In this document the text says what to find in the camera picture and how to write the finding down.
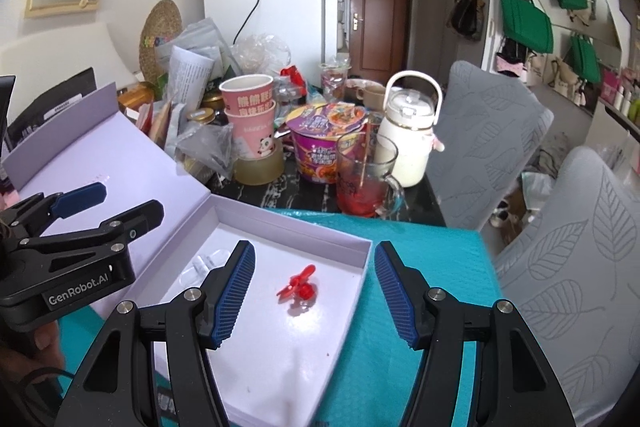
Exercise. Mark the dark hanging bag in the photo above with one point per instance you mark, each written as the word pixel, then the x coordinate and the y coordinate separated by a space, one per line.
pixel 467 14

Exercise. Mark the beige mug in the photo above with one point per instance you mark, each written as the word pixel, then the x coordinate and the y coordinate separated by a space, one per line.
pixel 371 97

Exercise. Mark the row of cosmetic bottles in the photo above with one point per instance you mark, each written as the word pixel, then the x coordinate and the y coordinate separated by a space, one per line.
pixel 630 102

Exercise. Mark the clear hair clip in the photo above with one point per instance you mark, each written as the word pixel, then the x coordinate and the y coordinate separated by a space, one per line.
pixel 200 264

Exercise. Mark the clear tape roll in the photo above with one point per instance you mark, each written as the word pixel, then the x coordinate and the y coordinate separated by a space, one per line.
pixel 257 172

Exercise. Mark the red plastic wrapper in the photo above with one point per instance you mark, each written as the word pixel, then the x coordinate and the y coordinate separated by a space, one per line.
pixel 292 76

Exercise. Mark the clear plastic cup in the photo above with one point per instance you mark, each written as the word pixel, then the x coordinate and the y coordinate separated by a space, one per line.
pixel 335 79

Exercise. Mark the pink panda paper cup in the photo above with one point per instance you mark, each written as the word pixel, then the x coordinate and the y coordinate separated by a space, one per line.
pixel 250 137

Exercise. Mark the woven straw hat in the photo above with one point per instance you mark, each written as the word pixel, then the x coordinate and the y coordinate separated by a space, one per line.
pixel 160 22

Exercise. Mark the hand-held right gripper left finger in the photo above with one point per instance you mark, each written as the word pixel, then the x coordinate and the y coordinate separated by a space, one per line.
pixel 232 297

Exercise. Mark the teal mat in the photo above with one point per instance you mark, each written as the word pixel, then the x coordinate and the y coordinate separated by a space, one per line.
pixel 440 247

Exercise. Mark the crumpled clear plastic bag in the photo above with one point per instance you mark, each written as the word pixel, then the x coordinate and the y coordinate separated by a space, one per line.
pixel 205 147

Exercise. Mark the purple instant noodle bowl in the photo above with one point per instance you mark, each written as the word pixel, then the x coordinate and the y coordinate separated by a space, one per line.
pixel 315 152

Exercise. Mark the folded printed paper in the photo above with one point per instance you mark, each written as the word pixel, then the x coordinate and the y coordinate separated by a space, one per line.
pixel 187 72

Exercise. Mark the white fridge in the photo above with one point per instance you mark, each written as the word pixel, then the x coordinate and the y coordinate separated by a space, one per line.
pixel 290 12

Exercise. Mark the gold stirrer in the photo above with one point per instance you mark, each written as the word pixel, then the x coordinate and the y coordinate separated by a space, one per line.
pixel 366 142

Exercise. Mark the grey leaf-pattern chair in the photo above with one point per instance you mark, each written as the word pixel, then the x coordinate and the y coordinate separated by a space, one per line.
pixel 575 282
pixel 480 132

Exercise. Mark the brown door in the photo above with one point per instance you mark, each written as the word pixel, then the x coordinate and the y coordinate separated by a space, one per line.
pixel 385 17

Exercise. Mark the black box with white label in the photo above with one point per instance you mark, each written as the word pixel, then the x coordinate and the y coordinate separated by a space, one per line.
pixel 50 107

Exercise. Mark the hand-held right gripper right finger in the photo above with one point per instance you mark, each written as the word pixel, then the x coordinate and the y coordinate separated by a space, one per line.
pixel 395 297

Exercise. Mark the glass mug with red drink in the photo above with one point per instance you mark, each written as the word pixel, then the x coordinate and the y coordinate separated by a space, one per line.
pixel 360 192

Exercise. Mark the gold-lid jar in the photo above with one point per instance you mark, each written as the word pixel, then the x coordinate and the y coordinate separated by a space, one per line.
pixel 202 116

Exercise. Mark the person's left hand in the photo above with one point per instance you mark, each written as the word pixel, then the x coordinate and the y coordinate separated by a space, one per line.
pixel 47 339

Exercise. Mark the lavender cardboard box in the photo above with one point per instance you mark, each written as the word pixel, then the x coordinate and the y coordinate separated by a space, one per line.
pixel 300 357

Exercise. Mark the red hair clip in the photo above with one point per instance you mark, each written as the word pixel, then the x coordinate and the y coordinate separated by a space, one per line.
pixel 302 292

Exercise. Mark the grey foil pouch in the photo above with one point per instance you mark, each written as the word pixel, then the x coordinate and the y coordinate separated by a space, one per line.
pixel 200 37

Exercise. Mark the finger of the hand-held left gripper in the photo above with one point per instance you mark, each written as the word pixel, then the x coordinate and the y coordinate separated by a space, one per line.
pixel 80 199
pixel 135 217

